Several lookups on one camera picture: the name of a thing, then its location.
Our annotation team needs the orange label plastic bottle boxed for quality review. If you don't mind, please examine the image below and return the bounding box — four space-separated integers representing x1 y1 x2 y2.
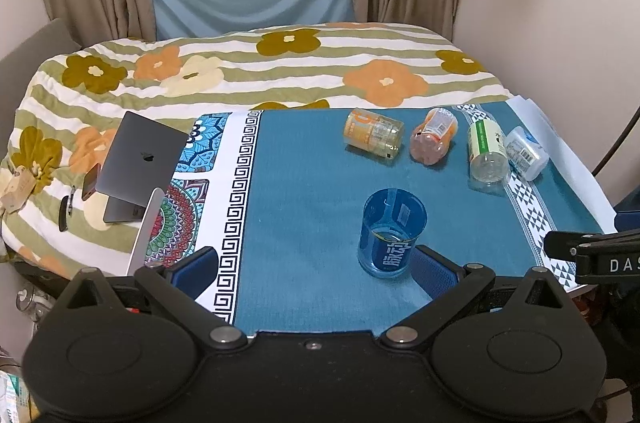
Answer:
343 108 405 161

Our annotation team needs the grey headboard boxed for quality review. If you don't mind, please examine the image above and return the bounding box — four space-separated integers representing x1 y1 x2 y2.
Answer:
0 18 83 76

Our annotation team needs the pink orange plastic bottle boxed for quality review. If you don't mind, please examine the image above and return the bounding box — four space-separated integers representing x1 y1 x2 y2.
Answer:
410 107 459 166

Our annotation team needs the green label plastic bottle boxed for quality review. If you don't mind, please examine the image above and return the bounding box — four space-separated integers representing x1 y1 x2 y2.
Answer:
468 116 511 184

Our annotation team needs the beige paper tag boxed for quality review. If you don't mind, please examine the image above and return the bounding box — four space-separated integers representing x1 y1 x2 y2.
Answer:
0 168 45 211

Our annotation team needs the white label plastic bottle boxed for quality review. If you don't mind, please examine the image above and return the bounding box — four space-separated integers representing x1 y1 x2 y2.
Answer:
505 126 550 181

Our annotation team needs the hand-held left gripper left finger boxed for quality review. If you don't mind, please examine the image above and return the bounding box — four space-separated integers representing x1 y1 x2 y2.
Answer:
52 247 249 351

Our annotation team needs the black cable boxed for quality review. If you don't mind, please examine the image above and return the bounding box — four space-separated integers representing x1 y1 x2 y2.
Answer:
592 106 640 176

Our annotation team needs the blue transparent cup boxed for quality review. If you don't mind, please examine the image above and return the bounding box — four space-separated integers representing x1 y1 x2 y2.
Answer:
357 188 428 279

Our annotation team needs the dark smartphone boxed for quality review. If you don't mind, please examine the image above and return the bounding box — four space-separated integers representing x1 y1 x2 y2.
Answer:
81 162 103 202

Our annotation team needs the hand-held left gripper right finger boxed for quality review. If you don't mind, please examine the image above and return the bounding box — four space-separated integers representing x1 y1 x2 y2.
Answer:
379 245 581 351

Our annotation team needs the floral striped blanket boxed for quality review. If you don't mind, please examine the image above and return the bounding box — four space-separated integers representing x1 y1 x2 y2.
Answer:
0 22 516 284

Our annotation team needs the white paper sheet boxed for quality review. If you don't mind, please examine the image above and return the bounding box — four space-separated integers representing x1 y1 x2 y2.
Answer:
504 96 622 235

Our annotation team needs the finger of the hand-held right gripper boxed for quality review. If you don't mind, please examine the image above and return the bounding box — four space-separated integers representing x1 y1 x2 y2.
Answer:
544 228 640 261

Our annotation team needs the blue patterned tablecloth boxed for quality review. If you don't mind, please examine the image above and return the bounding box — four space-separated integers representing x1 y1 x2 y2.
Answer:
144 102 619 340

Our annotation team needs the grey laptop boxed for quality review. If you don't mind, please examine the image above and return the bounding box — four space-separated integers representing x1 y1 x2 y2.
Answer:
95 111 191 224

